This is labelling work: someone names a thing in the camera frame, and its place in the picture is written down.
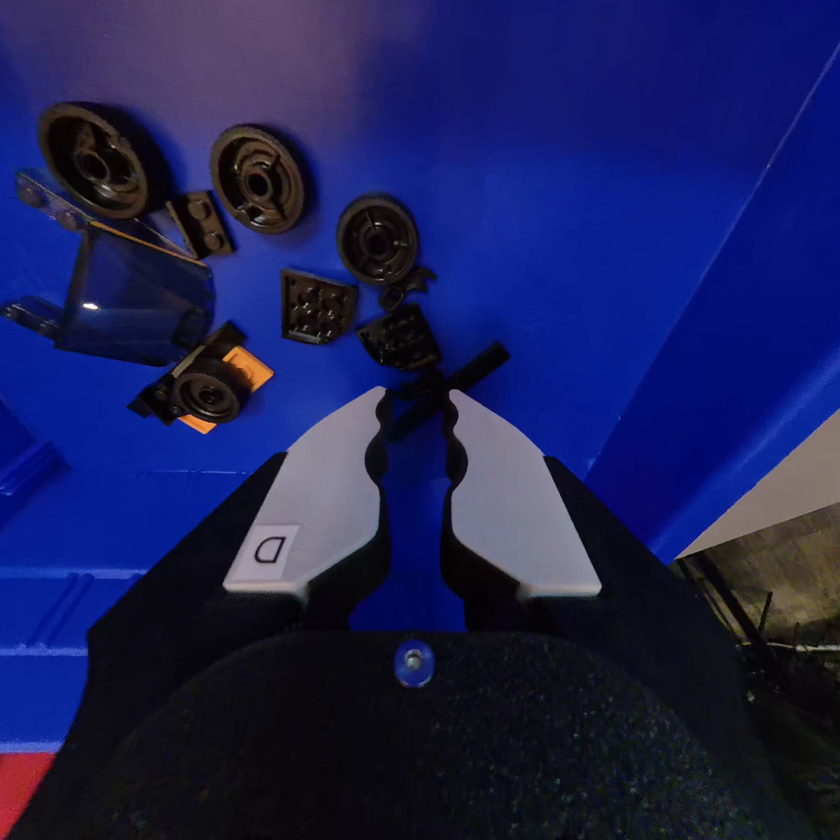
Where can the black lego wedge plate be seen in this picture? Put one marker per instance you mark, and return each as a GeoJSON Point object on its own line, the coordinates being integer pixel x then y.
{"type": "Point", "coordinates": [400, 338]}

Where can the black square lego plate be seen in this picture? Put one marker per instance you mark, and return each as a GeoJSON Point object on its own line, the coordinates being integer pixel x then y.
{"type": "Point", "coordinates": [315, 308]}

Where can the black round lego piece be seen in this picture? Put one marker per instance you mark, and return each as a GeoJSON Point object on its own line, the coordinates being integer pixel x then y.
{"type": "Point", "coordinates": [207, 394]}

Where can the small black lego clip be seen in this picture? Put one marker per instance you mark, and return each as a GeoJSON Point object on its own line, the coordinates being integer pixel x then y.
{"type": "Point", "coordinates": [426, 384]}

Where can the black lego wheel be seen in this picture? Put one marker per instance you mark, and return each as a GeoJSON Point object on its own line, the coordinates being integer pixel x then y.
{"type": "Point", "coordinates": [377, 239]}
{"type": "Point", "coordinates": [92, 161]}
{"type": "Point", "coordinates": [259, 177]}

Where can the clear lego windshield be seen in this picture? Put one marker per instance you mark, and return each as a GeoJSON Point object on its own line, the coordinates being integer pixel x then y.
{"type": "Point", "coordinates": [131, 302]}

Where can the long black lego tile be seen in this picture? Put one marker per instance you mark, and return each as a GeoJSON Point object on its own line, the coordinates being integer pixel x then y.
{"type": "Point", "coordinates": [485, 361]}

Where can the blue plastic bin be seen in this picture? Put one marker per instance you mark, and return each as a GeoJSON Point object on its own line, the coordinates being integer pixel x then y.
{"type": "Point", "coordinates": [558, 164]}

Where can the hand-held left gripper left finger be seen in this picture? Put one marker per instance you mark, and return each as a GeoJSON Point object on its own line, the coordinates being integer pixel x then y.
{"type": "Point", "coordinates": [315, 512]}

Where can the small black lego bracket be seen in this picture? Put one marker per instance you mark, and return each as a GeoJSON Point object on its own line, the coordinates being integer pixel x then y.
{"type": "Point", "coordinates": [407, 285]}

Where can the orange lego plate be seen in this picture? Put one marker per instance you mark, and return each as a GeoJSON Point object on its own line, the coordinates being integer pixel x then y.
{"type": "Point", "coordinates": [249, 367]}

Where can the red plastic bin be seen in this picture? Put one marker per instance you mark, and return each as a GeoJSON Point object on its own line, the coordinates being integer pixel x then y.
{"type": "Point", "coordinates": [23, 787]}

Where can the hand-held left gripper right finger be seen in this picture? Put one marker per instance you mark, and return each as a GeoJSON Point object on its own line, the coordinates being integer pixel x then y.
{"type": "Point", "coordinates": [518, 518]}

